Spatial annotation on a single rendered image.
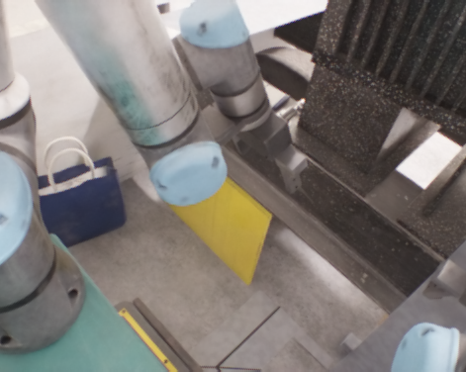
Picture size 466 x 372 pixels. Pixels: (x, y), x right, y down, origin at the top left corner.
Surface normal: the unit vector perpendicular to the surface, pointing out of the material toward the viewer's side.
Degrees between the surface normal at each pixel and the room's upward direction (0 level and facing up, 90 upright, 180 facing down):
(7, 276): 90
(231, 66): 91
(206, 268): 0
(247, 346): 7
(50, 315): 73
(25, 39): 90
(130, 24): 81
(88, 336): 0
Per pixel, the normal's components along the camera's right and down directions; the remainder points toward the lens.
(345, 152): -0.73, 0.46
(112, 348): 0.11, -0.66
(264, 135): -0.29, -0.52
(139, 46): 0.71, 0.47
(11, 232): 0.90, 0.36
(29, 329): 0.51, 0.45
